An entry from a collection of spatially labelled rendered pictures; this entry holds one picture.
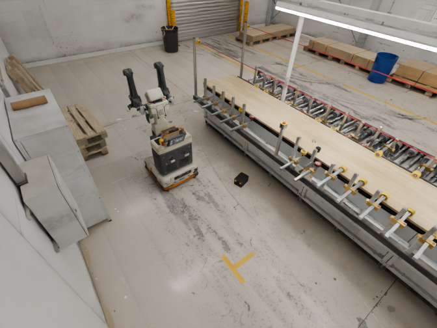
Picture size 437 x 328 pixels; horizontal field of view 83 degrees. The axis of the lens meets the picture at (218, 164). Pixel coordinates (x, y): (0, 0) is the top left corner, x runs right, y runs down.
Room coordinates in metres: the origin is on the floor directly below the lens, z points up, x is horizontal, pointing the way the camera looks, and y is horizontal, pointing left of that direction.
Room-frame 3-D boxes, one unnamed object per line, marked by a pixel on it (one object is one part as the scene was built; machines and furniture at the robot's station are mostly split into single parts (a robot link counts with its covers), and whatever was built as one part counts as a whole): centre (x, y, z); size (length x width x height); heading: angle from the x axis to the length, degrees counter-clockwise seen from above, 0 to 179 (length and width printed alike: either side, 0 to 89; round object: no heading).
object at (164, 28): (8.74, 1.79, 0.36); 0.59 x 0.58 x 0.73; 38
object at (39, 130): (2.11, 1.87, 0.78); 0.90 x 0.45 x 1.55; 38
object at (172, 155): (2.78, 0.70, 0.59); 0.55 x 0.34 x 0.83; 129
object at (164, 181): (2.85, 0.76, 0.16); 0.67 x 0.64 x 0.25; 39
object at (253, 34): (10.74, -1.72, 0.23); 2.41 x 0.77 x 0.17; 130
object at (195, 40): (4.25, 0.45, 1.20); 0.15 x 0.12 x 1.00; 38
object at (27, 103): (2.19, 1.94, 1.59); 0.30 x 0.08 x 0.08; 128
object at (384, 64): (7.03, -4.47, 0.36); 0.59 x 0.57 x 0.73; 128
